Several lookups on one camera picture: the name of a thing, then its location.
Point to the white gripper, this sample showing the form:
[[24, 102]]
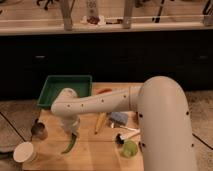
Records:
[[70, 125]]

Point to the green pepper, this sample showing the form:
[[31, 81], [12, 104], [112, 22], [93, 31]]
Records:
[[70, 145]]

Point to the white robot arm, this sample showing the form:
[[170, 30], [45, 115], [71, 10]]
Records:
[[164, 119]]

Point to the yellow banana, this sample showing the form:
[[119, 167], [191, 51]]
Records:
[[100, 122]]

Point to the metal cup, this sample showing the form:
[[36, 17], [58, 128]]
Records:
[[38, 130]]

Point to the green plastic tray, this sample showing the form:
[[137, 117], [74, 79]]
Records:
[[54, 84]]

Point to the white round container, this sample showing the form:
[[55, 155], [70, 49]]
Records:
[[24, 152]]

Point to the blue sponge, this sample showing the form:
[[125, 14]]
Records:
[[119, 118]]

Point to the red orange vegetable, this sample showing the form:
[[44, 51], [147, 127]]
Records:
[[104, 91]]

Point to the green cup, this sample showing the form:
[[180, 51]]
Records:
[[129, 149]]

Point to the white handled brush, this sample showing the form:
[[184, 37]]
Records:
[[121, 138]]

